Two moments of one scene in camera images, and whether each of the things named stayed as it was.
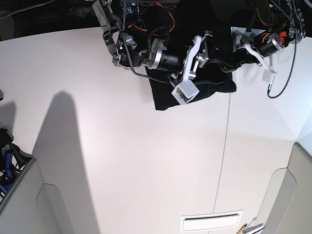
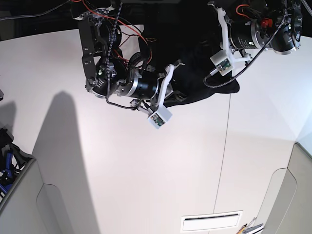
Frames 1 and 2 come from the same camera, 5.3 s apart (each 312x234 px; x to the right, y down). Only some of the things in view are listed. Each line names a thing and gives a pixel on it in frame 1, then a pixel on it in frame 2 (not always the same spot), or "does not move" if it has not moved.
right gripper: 243,55 to 234,57
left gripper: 197,57 to 165,87
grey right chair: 286,206 does not move
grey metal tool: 251,227 does not move
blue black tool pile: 12,158 does not move
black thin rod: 211,217 does not move
